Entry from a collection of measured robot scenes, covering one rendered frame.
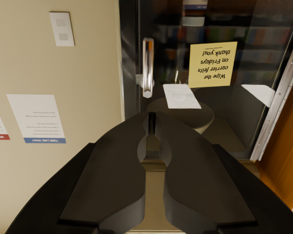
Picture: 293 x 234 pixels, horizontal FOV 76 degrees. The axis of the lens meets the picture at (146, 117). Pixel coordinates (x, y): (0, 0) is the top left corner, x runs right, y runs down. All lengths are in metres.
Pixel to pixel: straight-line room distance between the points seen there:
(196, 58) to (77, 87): 0.63
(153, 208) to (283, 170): 0.31
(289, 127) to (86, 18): 0.71
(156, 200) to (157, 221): 0.04
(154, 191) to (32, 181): 1.01
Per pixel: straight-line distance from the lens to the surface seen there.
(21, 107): 1.04
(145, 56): 0.28
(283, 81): 0.43
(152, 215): 0.47
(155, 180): 0.46
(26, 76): 0.95
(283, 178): 0.56
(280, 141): 0.55
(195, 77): 0.36
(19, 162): 1.28
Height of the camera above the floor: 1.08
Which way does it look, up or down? 31 degrees up
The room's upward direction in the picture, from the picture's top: 179 degrees counter-clockwise
